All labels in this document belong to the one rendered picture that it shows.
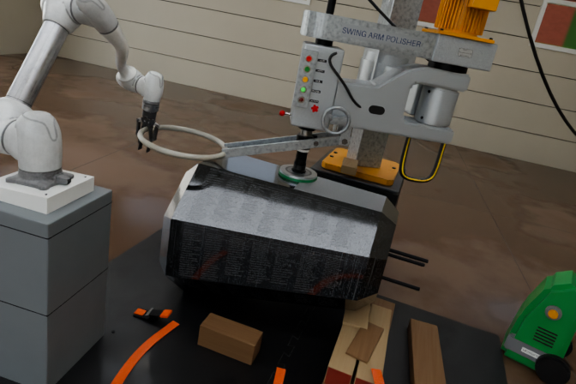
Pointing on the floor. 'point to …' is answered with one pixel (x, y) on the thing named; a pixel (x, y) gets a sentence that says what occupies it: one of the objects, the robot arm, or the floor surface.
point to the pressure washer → (545, 328)
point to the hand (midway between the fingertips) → (144, 145)
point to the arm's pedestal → (52, 285)
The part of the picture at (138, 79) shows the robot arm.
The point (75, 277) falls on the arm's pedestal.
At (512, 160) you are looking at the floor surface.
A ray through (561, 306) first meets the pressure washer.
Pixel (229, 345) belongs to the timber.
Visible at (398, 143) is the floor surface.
